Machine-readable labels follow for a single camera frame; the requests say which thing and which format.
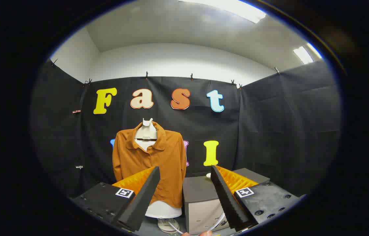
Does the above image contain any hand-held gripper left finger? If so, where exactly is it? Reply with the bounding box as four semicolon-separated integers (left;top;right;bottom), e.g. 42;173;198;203
72;166;161;232

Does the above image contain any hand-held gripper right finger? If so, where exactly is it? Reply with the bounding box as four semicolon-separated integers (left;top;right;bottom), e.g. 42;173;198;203
210;165;304;234

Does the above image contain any brown button-up shirt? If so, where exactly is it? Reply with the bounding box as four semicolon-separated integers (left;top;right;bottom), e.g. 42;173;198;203
112;121;187;209

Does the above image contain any grey cabinet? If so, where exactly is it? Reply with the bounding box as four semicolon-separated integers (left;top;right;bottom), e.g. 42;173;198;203
182;168;270;235

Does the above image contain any white mannequin torso stand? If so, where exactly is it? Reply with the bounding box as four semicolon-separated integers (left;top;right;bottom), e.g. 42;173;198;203
134;118;182;234

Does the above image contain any black backdrop cloth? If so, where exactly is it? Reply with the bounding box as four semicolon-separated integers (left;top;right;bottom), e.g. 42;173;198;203
30;59;341;210

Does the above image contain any row of black clamps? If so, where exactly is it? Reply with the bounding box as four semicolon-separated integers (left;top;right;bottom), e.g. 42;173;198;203
51;58;280;89

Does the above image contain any small ceiling light panel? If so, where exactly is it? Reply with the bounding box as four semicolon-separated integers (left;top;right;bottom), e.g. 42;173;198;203
294;43;323;65

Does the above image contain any long ceiling light panel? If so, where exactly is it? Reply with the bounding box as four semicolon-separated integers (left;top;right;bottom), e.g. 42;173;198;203
178;0;267;24

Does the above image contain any white steamer hose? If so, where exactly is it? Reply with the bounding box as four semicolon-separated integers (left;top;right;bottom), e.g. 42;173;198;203
166;211;227;235

